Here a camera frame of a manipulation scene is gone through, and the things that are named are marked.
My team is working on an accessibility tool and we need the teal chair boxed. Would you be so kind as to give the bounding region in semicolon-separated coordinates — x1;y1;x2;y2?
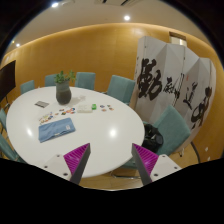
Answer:
107;75;135;104
45;74;57;87
0;109;22;162
75;72;95;90
121;105;201;169
20;80;35;94

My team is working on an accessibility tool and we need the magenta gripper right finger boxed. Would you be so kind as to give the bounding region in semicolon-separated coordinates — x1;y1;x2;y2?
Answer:
131;144;181;185

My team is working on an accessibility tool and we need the dark grey plant pot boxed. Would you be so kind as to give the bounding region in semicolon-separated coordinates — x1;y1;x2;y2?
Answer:
56;81;72;105

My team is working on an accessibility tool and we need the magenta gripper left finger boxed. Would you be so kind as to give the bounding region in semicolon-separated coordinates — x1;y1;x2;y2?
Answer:
42;143;91;185

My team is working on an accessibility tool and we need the green small object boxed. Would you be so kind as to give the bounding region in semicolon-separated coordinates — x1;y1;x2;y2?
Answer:
92;104;97;110

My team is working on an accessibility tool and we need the colourful stickers left group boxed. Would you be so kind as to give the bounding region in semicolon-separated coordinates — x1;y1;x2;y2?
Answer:
38;107;76;125

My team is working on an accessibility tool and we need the teal chair far left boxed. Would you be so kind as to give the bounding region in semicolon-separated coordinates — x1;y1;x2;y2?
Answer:
20;80;35;94

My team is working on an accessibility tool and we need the teal chair back right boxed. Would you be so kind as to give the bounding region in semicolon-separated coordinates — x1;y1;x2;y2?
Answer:
107;75;135;104

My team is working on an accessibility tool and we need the teal chair left front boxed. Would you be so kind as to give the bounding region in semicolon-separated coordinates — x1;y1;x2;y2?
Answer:
0;109;22;162

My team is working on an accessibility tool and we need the colourful stickers right group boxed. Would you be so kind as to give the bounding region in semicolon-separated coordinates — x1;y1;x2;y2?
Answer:
100;105;114;111

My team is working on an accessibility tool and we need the grey card on table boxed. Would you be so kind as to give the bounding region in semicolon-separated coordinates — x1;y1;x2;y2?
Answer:
35;101;49;108

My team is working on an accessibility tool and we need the white oval table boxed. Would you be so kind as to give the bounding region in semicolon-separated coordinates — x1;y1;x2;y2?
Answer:
6;87;144;178

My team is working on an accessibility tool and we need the black bag on chair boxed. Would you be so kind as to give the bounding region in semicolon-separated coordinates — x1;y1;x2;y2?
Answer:
142;124;163;153

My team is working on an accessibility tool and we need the green potted plant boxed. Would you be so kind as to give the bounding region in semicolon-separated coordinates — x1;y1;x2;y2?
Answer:
54;70;76;83

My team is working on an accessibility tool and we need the blue folded towel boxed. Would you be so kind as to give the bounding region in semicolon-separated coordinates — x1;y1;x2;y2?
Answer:
39;118;76;142

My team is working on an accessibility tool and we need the black wall monitor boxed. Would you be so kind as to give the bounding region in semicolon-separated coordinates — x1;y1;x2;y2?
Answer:
0;61;16;102

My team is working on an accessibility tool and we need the colourful stickers group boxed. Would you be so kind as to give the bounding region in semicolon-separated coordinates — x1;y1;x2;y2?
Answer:
100;105;114;111
38;107;76;125

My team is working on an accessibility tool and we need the teal chair back middle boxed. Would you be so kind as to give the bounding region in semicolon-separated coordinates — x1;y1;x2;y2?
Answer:
75;72;95;90

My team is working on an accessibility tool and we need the teal chair right front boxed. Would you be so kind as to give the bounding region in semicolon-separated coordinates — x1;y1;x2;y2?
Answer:
121;105;201;169

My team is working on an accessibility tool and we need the teal chair back left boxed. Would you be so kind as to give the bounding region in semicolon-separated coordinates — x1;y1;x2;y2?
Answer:
45;74;57;87

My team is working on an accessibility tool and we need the calligraphy folding screen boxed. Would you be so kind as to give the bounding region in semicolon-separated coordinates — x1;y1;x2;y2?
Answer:
130;36;216;140

